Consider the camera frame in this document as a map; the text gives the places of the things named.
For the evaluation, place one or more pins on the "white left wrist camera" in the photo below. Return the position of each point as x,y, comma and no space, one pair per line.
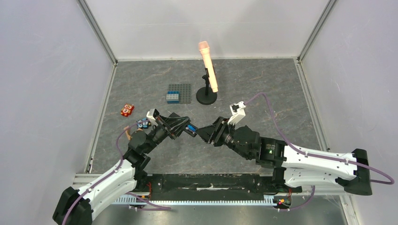
152,114

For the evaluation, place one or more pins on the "grey brick baseplate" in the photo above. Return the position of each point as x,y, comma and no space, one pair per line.
184,92

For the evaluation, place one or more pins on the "blue grey toy brick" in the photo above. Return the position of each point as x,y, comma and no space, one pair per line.
172,97

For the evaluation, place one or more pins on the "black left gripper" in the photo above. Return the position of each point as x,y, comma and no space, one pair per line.
173,124

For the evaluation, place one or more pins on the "white slotted cable duct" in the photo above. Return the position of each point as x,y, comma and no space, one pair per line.
267,200

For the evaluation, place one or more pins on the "pink toy microphone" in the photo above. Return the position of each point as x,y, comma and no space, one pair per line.
205,52

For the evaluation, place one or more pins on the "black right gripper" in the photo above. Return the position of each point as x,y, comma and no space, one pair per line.
219,132

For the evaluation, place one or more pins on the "black microphone stand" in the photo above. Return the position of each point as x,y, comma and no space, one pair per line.
205,95

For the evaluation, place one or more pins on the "red owl toy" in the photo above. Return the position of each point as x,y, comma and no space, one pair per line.
127,110

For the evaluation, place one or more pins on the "black mounting base plate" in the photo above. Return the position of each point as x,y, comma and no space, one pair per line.
211,187

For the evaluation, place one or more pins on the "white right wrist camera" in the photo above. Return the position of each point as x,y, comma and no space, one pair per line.
238,113

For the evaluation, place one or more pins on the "small blue piece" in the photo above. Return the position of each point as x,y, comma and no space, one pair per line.
191,128

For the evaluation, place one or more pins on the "blue black toy figure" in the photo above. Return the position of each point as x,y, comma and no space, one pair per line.
144,123

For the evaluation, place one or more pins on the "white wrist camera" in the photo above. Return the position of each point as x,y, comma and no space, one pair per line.
238,113
152,114

